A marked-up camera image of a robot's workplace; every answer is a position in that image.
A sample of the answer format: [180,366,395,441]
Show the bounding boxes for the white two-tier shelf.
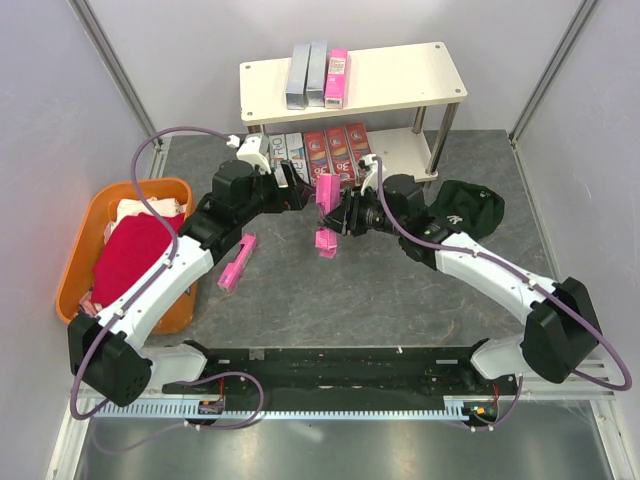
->
[240,42,467,182]

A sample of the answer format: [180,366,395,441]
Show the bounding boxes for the purple cable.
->
[69,125,266,454]
[372,155,634,435]

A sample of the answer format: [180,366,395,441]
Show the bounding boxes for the purple silver toothpaste box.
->
[285,133,313,185]
[269,134,288,187]

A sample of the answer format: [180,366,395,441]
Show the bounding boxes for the red cloth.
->
[91,213,171,309]

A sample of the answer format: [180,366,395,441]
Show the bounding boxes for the orange plastic bin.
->
[55,177,197,335]

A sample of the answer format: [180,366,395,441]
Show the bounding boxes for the silver Protefix toothpaste box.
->
[305,40,328,107]

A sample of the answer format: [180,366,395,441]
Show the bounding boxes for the silver red toothpaste box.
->
[303,131,333,185]

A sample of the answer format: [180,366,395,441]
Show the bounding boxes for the red 3D toothpaste box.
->
[325,127,357,188]
[345,123,371,167]

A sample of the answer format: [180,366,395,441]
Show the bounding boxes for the silver toothpaste box small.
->
[285,43,311,110]

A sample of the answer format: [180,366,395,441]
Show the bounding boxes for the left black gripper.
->
[236,160,314,226]

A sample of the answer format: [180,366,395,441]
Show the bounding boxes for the black baseball cap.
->
[429,180,505,240]

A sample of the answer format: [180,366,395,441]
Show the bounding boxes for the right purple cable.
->
[372,155,634,435]

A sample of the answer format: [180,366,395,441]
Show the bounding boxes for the white pink cloth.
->
[104,197,186,243]

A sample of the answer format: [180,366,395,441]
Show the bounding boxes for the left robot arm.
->
[67,160,313,407]

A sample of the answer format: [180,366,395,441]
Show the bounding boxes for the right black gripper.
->
[318,183,406,237]

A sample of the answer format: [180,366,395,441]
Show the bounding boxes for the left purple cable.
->
[69,125,266,454]

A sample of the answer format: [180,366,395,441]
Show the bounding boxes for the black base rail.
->
[162,344,519,401]

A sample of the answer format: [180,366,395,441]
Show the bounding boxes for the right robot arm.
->
[316,174,601,394]

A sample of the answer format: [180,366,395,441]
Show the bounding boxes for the pink toothpaste box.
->
[315,174,340,259]
[217,233,258,293]
[324,49,348,109]

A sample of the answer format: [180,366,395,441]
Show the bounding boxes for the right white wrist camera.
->
[358,154,386,195]

